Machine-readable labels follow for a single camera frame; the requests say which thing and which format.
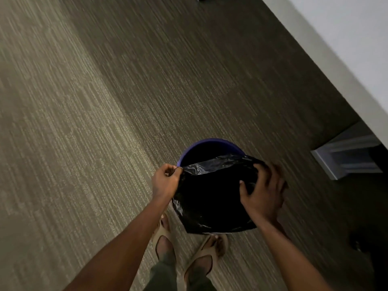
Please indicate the person's right hand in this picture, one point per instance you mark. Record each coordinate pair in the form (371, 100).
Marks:
(263, 200)

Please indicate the person's left hand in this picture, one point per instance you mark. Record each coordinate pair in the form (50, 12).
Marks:
(163, 184)

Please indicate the person's left fingers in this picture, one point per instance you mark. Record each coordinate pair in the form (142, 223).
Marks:
(172, 170)

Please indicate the person's right thumb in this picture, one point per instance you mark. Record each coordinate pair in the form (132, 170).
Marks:
(244, 189)

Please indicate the black plastic trash bag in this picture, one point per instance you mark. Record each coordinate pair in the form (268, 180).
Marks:
(209, 196)

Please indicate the person's right forearm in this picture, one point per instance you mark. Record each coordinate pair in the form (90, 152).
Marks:
(291, 257)

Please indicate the person's left forearm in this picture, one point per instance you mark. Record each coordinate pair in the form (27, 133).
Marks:
(127, 248)

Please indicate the blue round trash bin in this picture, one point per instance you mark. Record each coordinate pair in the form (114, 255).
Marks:
(209, 146)

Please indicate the beige left sandal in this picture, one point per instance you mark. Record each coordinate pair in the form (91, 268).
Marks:
(163, 236)

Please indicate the beige sandal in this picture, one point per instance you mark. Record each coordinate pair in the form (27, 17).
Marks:
(163, 236)
(206, 254)

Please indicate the beige right sandal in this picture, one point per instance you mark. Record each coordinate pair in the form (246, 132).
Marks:
(206, 254)

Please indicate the grey metal desk leg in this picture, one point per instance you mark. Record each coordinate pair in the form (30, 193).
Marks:
(342, 156)

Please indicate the dark green trousers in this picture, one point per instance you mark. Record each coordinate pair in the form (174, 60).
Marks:
(166, 275)

